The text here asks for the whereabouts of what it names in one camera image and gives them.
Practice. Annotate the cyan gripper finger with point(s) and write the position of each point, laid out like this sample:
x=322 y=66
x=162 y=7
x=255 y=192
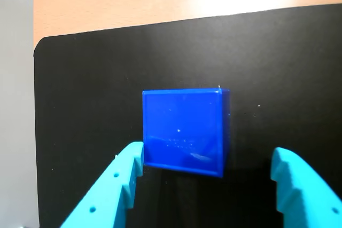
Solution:
x=107 y=198
x=312 y=198

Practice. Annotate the blue cube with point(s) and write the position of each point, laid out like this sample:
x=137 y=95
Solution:
x=184 y=126

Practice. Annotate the black table mat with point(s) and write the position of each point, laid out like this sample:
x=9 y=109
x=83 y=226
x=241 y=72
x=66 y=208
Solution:
x=93 y=92

